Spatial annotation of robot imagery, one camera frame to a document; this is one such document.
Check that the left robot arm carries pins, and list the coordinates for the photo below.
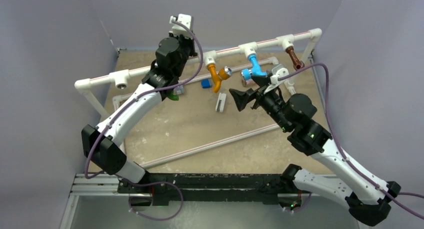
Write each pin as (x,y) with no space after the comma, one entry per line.
(101,143)

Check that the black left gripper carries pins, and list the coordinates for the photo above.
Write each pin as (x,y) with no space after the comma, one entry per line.
(189,42)

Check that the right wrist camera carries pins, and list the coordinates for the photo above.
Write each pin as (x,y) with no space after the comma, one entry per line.
(273,79)

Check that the clear plastic faucet knob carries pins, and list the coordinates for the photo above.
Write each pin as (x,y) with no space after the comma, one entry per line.
(179,90)

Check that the white PVC pipe frame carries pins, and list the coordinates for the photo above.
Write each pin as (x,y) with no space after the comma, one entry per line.
(120,78)

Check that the brown faucet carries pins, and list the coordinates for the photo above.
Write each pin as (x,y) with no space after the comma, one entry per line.
(297,63)

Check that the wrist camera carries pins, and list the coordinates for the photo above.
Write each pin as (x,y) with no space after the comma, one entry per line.
(182,25)
(273,79)

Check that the orange faucet chrome knob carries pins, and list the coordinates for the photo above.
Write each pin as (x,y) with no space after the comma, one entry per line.
(218,76)

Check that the pink patterned spray can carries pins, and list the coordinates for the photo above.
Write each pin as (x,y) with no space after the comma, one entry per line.
(247,83)

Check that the blue faucet chrome knob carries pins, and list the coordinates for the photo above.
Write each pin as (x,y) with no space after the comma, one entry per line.
(255,70)

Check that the green faucet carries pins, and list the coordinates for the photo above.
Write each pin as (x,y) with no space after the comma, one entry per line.
(172,96)

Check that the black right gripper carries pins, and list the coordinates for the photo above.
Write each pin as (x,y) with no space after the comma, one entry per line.
(242,99)

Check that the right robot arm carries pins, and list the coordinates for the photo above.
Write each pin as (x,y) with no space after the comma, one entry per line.
(366,196)

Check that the white clip sealer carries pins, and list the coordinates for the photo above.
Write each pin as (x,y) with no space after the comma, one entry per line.
(220,104)

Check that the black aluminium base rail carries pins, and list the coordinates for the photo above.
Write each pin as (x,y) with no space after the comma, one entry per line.
(268,189)

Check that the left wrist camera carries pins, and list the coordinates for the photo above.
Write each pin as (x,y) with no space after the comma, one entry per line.
(182,25)

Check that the blue grey small block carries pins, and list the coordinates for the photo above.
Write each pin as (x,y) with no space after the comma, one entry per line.
(206,83)

